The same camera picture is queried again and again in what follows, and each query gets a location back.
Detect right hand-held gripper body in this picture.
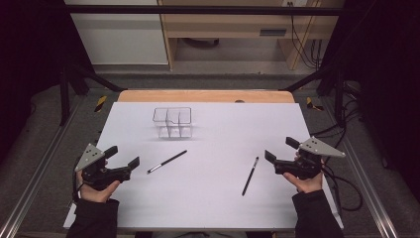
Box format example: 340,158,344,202
273,136,347,181

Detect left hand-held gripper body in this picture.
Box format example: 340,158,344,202
74,143,133,192

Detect black brush with silver ferrule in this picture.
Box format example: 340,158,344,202
147,150,188,175

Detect clear plastic organizer box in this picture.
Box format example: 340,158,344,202
152,106,194,139

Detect person's right hand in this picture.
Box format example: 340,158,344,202
282,172,324,194

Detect person's left hand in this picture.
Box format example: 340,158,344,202
75,171,122,203

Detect yellow and black tape strip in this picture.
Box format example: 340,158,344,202
94,95,108,113
305,96,325,112

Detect black metal stand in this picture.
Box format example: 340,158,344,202
58,62,128,127
280,63,346,128

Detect white table mat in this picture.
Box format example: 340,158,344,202
62,101,345,230

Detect white cabinet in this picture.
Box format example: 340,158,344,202
63,0,169,65

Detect black curtain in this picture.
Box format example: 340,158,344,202
321,0,420,202
0,0,97,163

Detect light wooden desk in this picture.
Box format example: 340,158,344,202
157,0,346,71

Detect black horizontal metal bar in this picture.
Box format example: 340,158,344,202
65,4,345,17

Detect black floor cables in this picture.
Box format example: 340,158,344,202
310,82,365,167

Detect right hand-held gripper cable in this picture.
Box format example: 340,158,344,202
320,164,365,212

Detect aluminium rail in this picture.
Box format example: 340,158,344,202
325,98,400,238
0,95,87,238

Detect black hanging cables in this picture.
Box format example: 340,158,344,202
286,1,323,70

